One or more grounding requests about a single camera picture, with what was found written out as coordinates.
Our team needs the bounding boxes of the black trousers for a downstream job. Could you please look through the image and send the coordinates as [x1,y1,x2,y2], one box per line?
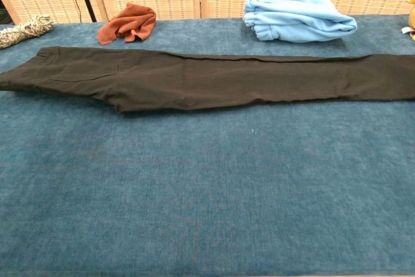
[0,46,415,115]

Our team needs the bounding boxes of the yellow plush toy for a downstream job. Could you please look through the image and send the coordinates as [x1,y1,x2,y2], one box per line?
[401,0,415,42]

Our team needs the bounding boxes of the rust brown cloth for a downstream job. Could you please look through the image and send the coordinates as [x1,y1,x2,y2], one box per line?
[97,2,157,46]

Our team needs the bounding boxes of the blue carpet table cover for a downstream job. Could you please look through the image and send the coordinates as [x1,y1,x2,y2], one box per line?
[0,14,415,277]

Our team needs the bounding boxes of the light blue fleece garment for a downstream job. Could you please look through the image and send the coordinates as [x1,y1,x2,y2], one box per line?
[243,0,358,43]

